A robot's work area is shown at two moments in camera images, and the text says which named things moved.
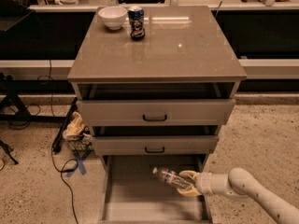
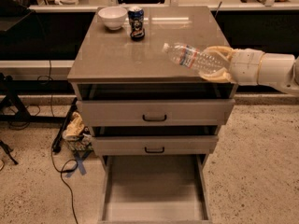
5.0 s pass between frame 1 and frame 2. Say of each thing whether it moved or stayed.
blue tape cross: stayed
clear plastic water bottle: moved
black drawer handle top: stayed
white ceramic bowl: stayed
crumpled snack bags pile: stayed
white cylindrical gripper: moved
